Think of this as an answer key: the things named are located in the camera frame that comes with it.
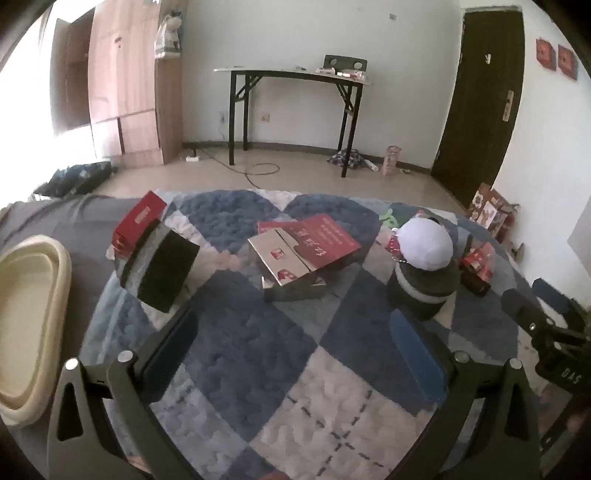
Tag dark door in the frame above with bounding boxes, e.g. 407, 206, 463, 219
431, 9, 527, 213

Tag red box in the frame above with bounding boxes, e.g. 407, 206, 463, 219
112, 191, 168, 259

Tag white plastic bag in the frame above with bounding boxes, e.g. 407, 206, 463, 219
154, 10, 183, 60

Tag pale carton with red labels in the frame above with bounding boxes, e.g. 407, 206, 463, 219
247, 229, 333, 302

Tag blue checkered plush blanket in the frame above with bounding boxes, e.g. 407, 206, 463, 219
78, 188, 555, 480

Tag grey bedsheet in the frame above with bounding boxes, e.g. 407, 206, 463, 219
0, 194, 158, 462

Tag cream plastic basin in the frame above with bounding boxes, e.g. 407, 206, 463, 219
0, 234, 73, 428

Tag black folding table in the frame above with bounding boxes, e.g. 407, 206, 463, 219
213, 65, 374, 178

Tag black floor cable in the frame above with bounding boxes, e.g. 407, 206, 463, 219
191, 147, 281, 188

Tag checked cloth heap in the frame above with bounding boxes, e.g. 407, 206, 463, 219
328, 148, 370, 171

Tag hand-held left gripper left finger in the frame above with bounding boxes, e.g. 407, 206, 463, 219
46, 305, 204, 480

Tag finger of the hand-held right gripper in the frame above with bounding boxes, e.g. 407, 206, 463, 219
501, 287, 561, 342
531, 277, 589, 324

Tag dark floor cushion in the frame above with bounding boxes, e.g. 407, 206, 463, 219
30, 161, 116, 199

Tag black carton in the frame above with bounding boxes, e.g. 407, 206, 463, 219
462, 272, 492, 296

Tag wooden wardrobe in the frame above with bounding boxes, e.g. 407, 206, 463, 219
48, 0, 190, 165

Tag pale oval plush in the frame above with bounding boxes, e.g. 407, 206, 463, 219
394, 217, 454, 271

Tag small red pack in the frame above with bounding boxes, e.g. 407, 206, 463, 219
459, 243, 496, 283

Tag red printed cardboard boxes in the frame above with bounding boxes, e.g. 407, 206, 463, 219
466, 182, 515, 241

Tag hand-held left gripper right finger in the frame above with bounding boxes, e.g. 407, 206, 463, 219
390, 309, 543, 480

